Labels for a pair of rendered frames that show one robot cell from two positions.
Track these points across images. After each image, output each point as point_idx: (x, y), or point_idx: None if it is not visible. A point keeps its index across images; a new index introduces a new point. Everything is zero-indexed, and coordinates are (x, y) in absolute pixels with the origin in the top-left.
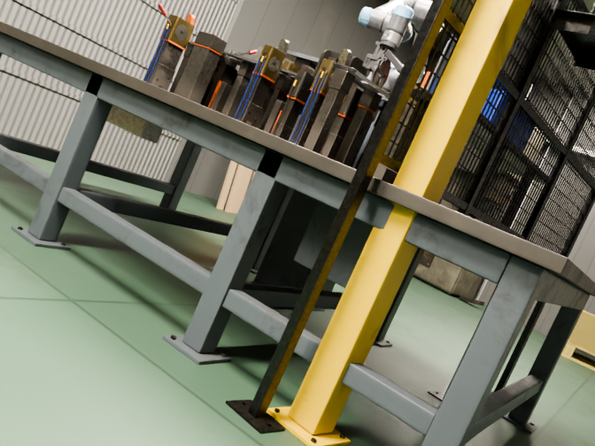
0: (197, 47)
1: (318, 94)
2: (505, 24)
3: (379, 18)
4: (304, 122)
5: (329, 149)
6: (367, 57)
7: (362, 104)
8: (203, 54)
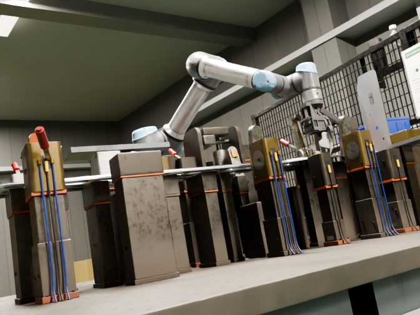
0: (131, 180)
1: (374, 169)
2: None
3: (280, 79)
4: (382, 203)
5: (414, 216)
6: (314, 119)
7: (410, 161)
8: (155, 187)
